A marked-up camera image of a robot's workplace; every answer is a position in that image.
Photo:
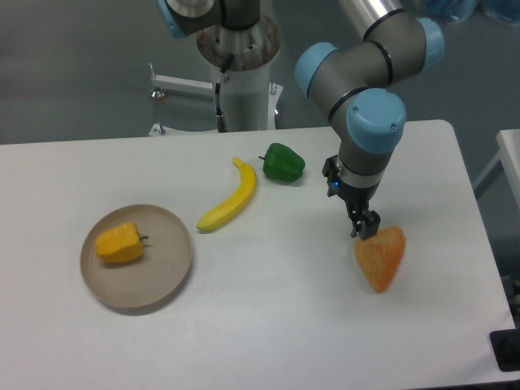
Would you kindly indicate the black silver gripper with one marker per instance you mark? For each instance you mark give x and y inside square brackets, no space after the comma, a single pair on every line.
[356,191]

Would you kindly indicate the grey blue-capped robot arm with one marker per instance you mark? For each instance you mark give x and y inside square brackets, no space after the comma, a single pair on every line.
[350,88]

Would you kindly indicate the green bell pepper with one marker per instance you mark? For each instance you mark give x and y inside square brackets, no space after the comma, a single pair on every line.
[282,163]

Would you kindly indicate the beige round plate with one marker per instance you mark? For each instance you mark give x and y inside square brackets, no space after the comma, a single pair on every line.
[150,281]

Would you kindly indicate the yellow bell pepper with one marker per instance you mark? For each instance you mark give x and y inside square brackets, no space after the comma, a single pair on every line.
[120,244]

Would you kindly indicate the orange mango slice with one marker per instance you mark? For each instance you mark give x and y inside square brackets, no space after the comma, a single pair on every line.
[380,256]

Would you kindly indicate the yellow banana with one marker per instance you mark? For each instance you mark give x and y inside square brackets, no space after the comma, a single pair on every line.
[227,210]

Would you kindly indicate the white side table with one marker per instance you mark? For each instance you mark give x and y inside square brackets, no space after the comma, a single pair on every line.
[505,160]

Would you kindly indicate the black device at table edge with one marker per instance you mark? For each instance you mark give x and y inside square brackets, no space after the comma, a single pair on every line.
[505,346]

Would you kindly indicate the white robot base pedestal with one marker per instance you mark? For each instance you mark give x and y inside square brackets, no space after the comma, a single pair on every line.
[240,83]

